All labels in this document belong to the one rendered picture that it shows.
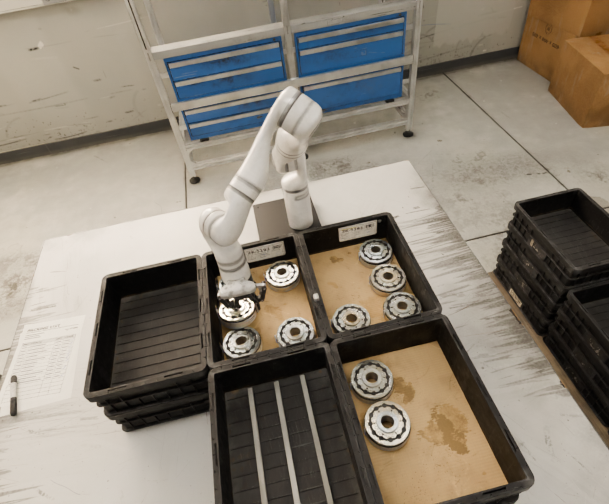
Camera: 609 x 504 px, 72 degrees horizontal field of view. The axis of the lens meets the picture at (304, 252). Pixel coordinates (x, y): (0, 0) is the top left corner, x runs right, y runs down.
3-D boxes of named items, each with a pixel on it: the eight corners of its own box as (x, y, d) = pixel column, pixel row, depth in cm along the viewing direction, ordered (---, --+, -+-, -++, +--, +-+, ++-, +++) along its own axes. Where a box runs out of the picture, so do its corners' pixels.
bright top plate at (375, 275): (367, 267, 127) (367, 266, 127) (400, 263, 127) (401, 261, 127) (374, 294, 120) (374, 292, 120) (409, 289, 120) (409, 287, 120)
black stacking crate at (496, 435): (332, 364, 112) (329, 342, 104) (438, 338, 114) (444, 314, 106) (381, 538, 85) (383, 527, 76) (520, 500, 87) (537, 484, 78)
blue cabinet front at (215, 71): (191, 140, 293) (163, 58, 252) (292, 118, 298) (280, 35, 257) (191, 142, 291) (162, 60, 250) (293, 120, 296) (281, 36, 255)
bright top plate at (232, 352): (221, 333, 117) (220, 332, 117) (256, 323, 118) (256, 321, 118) (225, 363, 110) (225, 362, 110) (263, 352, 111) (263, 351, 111)
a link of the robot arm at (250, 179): (221, 178, 93) (253, 200, 93) (288, 76, 92) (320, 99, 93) (226, 182, 102) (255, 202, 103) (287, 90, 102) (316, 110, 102)
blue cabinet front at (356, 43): (303, 116, 298) (293, 32, 258) (401, 96, 303) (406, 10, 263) (304, 118, 296) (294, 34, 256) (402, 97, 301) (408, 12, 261)
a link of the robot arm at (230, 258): (208, 259, 108) (228, 276, 103) (190, 213, 97) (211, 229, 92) (230, 244, 111) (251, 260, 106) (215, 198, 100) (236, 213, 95)
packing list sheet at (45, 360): (19, 327, 146) (18, 326, 146) (86, 311, 148) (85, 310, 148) (-9, 419, 124) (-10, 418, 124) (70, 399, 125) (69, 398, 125)
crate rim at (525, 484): (329, 345, 105) (328, 340, 103) (444, 317, 107) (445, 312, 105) (382, 530, 78) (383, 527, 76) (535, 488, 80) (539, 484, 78)
